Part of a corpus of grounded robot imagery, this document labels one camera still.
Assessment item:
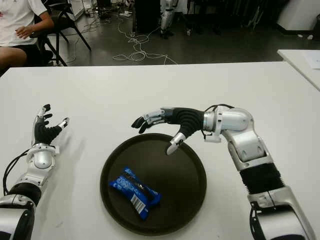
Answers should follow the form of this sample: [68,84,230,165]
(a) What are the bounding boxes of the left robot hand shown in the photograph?
[32,103,70,146]

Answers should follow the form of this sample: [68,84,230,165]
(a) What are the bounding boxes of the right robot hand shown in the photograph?
[131,106,206,156]

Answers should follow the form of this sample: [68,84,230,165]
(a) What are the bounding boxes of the blue Oreo packet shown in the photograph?
[108,166,163,221]

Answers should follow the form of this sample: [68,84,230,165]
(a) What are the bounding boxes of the round dark brown tray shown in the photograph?
[99,132,208,237]

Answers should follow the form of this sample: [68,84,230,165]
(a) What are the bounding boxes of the black tripod stand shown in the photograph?
[178,11,195,36]

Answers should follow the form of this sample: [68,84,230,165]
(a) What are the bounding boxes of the silver humanoid robot legs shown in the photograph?
[159,0,180,40]

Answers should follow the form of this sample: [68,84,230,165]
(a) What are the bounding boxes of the black cabinet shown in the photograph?
[134,0,162,35]

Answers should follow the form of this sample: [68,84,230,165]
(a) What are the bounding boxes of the black folding chair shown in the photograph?
[31,0,92,67]

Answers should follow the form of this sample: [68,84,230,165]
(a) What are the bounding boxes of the seated person white shirt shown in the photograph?
[0,0,55,73]

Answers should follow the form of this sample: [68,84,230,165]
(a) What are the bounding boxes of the white side table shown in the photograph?
[276,49,320,92]

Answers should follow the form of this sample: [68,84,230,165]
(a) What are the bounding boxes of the white paper sheet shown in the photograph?
[302,51,320,70]

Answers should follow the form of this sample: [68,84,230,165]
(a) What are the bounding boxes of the white rounded cabinet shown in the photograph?
[276,0,320,32]

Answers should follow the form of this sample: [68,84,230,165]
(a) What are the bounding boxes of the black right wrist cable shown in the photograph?
[201,103,236,138]

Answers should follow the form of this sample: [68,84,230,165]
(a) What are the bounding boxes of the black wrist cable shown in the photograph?
[201,103,236,138]
[2,149,33,197]

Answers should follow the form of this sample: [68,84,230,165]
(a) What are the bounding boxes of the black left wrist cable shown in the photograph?
[2,149,33,197]

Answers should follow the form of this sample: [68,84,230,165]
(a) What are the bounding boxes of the white tangled floor cable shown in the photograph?
[112,14,178,65]

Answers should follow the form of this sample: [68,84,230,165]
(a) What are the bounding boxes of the black right elbow cable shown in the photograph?
[249,201,262,240]

